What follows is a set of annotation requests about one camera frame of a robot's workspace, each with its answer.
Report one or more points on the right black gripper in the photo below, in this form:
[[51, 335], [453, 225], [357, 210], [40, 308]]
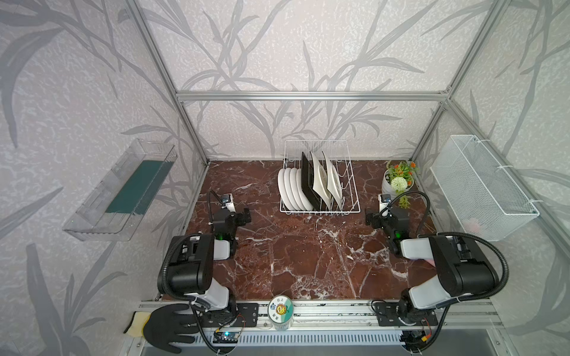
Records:
[[375, 219]]

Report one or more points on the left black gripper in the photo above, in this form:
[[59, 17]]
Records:
[[240, 216]]

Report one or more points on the square floral plate black rim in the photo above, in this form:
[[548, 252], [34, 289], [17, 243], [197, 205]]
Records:
[[307, 180]]

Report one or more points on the square white plate black rim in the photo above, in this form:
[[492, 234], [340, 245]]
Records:
[[319, 181]]

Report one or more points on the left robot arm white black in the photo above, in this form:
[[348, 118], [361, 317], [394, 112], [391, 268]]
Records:
[[187, 272]]

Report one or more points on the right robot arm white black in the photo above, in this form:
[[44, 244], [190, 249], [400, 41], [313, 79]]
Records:
[[468, 268]]

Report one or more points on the white pot artificial flowers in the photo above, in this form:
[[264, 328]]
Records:
[[398, 178]]

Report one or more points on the round white plate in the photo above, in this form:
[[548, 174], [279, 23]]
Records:
[[293, 205], [282, 189], [294, 189], [304, 201]]

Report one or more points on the square white plate rear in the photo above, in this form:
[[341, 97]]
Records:
[[334, 183]]

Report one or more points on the pink object in basket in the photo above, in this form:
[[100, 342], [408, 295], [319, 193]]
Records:
[[472, 226]]

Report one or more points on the round tape roll green label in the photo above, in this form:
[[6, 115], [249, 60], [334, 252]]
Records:
[[280, 312]]

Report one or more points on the left green circuit board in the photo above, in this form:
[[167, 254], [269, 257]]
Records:
[[225, 337]]

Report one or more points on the black glove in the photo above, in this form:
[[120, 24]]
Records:
[[167, 326]]

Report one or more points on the yellow sponge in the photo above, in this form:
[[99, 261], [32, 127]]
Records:
[[137, 324]]

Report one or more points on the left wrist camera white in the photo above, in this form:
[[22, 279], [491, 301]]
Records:
[[227, 202]]

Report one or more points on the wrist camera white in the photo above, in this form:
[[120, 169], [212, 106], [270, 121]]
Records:
[[227, 202], [384, 201]]

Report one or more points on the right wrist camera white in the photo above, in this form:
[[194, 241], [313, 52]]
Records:
[[384, 201]]

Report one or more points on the white wire dish rack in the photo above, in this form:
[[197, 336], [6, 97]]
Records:
[[338, 152]]

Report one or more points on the white mesh wall basket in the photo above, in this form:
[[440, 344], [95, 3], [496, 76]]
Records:
[[475, 184]]

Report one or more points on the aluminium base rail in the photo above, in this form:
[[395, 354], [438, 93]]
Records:
[[342, 323]]

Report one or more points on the clear plastic wall shelf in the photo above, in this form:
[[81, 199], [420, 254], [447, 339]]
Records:
[[115, 208]]

